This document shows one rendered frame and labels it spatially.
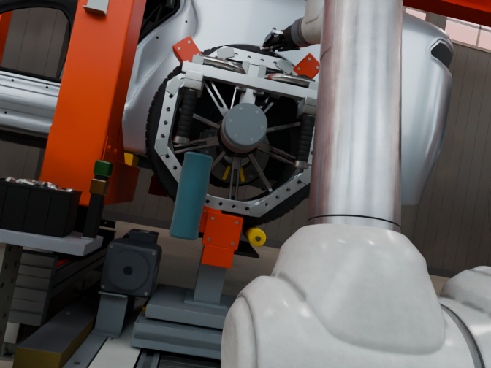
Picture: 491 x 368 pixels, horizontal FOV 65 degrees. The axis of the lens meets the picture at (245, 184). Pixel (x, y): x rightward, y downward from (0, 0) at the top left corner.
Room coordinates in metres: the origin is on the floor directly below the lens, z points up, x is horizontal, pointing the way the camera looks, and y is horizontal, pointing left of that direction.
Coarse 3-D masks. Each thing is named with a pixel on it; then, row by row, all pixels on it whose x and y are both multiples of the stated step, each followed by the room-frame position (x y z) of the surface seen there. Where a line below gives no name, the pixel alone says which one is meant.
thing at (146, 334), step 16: (144, 304) 1.44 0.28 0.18; (144, 320) 1.33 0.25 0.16; (160, 320) 1.35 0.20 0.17; (144, 336) 1.28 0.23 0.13; (160, 336) 1.29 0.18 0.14; (176, 336) 1.29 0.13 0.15; (192, 336) 1.30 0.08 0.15; (208, 336) 1.30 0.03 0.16; (176, 352) 1.30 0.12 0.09; (192, 352) 1.30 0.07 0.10; (208, 352) 1.31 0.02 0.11
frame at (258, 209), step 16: (224, 48) 1.27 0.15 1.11; (240, 64) 1.32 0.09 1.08; (256, 64) 1.28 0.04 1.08; (272, 64) 1.29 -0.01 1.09; (288, 64) 1.29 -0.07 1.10; (176, 80) 1.26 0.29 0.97; (176, 96) 1.26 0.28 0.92; (160, 128) 1.26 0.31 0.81; (160, 144) 1.26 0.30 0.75; (176, 160) 1.26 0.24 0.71; (176, 176) 1.26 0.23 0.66; (304, 176) 1.30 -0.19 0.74; (272, 192) 1.35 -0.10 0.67; (288, 192) 1.30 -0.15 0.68; (224, 208) 1.28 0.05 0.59; (240, 208) 1.29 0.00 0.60; (256, 208) 1.29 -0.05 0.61; (272, 208) 1.30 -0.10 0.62
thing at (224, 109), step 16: (208, 80) 1.37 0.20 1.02; (176, 112) 1.36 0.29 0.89; (224, 112) 1.38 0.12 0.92; (288, 112) 1.53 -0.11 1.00; (176, 128) 1.49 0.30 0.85; (272, 128) 1.40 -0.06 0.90; (288, 128) 1.40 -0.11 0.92; (176, 144) 1.37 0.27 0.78; (192, 144) 1.37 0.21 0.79; (208, 144) 1.38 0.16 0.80; (240, 160) 1.39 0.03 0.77; (288, 160) 1.41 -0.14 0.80; (288, 176) 1.44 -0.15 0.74
